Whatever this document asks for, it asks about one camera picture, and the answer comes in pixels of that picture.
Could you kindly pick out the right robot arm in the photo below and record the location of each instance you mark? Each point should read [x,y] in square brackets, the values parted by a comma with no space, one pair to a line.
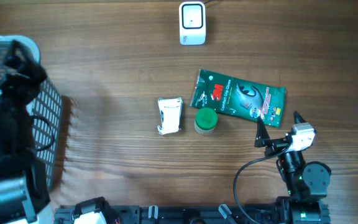
[307,182]

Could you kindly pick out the white tissue packet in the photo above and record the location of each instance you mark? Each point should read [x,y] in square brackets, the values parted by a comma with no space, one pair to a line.
[170,111]

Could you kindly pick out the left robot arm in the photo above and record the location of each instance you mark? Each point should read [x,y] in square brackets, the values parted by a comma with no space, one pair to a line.
[24,197]

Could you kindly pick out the grey plastic mesh basket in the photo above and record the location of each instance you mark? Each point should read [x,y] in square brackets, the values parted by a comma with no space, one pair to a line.
[47,104]

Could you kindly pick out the green lid jar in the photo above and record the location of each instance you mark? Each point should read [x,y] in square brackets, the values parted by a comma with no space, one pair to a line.
[206,120]

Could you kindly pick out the green 3M gloves packet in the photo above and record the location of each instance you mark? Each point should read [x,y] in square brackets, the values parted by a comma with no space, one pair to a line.
[240,98]

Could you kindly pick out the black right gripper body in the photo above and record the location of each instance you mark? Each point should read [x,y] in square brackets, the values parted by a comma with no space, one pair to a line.
[276,145]

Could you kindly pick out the white barcode scanner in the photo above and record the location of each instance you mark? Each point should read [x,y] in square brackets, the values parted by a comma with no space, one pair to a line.
[192,23]

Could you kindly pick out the black mounting rail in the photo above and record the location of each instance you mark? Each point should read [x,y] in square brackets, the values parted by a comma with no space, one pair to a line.
[172,214]

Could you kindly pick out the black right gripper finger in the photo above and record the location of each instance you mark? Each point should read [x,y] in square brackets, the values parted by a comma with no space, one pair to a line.
[262,137]
[298,118]

